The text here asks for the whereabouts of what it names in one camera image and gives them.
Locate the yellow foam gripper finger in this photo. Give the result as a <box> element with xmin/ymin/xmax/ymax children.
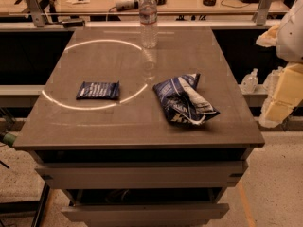
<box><xmin>258</xmin><ymin>62</ymin><xmax>303</xmax><ymax>128</ymax></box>
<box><xmin>256</xmin><ymin>25</ymin><xmax>279</xmax><ymax>47</ymax></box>

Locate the large blue chip bag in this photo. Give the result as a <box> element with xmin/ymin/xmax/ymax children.
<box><xmin>153</xmin><ymin>74</ymin><xmax>220</xmax><ymax>126</ymax></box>

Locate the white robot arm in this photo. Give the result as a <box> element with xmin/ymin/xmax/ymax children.
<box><xmin>256</xmin><ymin>0</ymin><xmax>303</xmax><ymax>128</ymax></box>

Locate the clear bottle behind table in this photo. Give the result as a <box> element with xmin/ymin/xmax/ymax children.
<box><xmin>241</xmin><ymin>68</ymin><xmax>258</xmax><ymax>94</ymax></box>

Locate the upper grey drawer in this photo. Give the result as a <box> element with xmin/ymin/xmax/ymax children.
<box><xmin>36</xmin><ymin>161</ymin><xmax>248</xmax><ymax>189</ymax></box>

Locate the grey drawer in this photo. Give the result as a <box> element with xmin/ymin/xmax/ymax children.
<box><xmin>36</xmin><ymin>161</ymin><xmax>248</xmax><ymax>189</ymax></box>
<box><xmin>62</xmin><ymin>203</ymin><xmax>229</xmax><ymax>227</ymax></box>

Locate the clear plastic water bottle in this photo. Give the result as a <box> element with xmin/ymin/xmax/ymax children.
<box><xmin>138</xmin><ymin>0</ymin><xmax>157</xmax><ymax>48</ymax></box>

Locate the lower grey drawer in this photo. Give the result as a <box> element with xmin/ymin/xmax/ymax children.
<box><xmin>62</xmin><ymin>203</ymin><xmax>229</xmax><ymax>227</ymax></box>

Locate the grey drawer cabinet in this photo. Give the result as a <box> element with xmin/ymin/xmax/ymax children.
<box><xmin>12</xmin><ymin>26</ymin><xmax>265</xmax><ymax>227</ymax></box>

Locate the small blue snack packet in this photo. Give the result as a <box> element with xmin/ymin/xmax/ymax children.
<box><xmin>76</xmin><ymin>81</ymin><xmax>119</xmax><ymax>100</ymax></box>

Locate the right metal bracket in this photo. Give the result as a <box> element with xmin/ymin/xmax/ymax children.
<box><xmin>253</xmin><ymin>0</ymin><xmax>274</xmax><ymax>26</ymax></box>

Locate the metal bracket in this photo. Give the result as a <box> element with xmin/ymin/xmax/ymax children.
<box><xmin>25</xmin><ymin>0</ymin><xmax>45</xmax><ymax>27</ymax></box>
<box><xmin>253</xmin><ymin>0</ymin><xmax>274</xmax><ymax>26</ymax></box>

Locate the left metal bracket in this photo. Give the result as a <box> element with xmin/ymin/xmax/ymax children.
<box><xmin>25</xmin><ymin>0</ymin><xmax>45</xmax><ymax>27</ymax></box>

